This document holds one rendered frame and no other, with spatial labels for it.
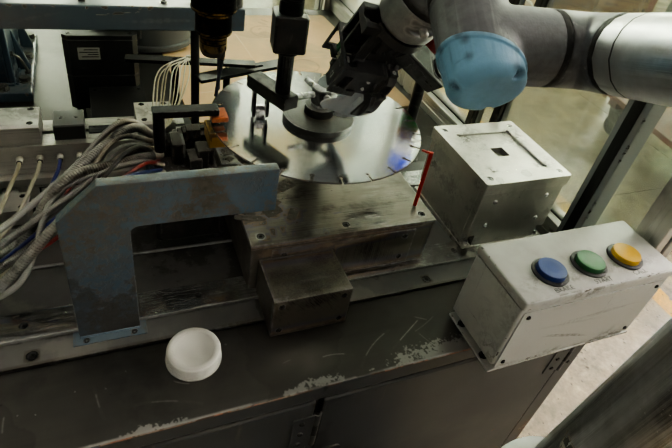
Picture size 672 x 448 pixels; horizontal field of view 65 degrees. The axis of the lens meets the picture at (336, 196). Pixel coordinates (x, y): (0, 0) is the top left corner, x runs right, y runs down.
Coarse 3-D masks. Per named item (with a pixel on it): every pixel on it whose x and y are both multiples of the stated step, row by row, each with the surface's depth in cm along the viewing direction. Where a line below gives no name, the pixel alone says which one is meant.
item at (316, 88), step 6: (306, 78) 83; (312, 84) 82; (318, 84) 81; (312, 90) 80; (318, 90) 79; (324, 90) 79; (300, 96) 78; (306, 96) 79; (312, 96) 79; (318, 96) 79; (324, 96) 79; (330, 96) 80; (312, 102) 81; (318, 102) 80; (318, 108) 81; (324, 108) 81
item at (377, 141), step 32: (224, 96) 84; (224, 128) 77; (256, 128) 78; (288, 128) 80; (352, 128) 83; (384, 128) 84; (416, 128) 86; (256, 160) 72; (288, 160) 73; (320, 160) 74; (352, 160) 76; (384, 160) 77
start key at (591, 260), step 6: (582, 252) 74; (588, 252) 75; (594, 252) 75; (576, 258) 74; (582, 258) 73; (588, 258) 74; (594, 258) 74; (600, 258) 74; (582, 264) 73; (588, 264) 73; (594, 264) 73; (600, 264) 73; (588, 270) 72; (594, 270) 72; (600, 270) 72
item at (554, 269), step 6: (546, 258) 72; (552, 258) 72; (540, 264) 71; (546, 264) 71; (552, 264) 71; (558, 264) 72; (540, 270) 70; (546, 270) 70; (552, 270) 70; (558, 270) 71; (564, 270) 71; (546, 276) 70; (552, 276) 70; (558, 276) 70; (564, 276) 70; (558, 282) 70
